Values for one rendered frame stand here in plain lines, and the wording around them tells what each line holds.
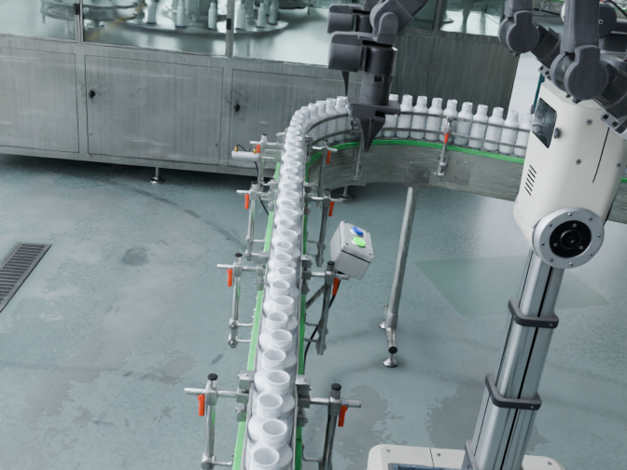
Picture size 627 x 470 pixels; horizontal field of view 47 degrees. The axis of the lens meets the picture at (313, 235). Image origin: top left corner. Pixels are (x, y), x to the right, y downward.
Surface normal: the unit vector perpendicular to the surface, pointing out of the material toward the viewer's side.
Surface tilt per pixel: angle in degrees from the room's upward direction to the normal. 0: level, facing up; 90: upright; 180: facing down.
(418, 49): 90
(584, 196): 101
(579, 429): 0
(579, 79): 88
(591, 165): 90
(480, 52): 90
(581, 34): 76
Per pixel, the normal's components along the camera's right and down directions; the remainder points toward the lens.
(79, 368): 0.10, -0.90
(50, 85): 0.00, 0.42
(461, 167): -0.31, 0.37
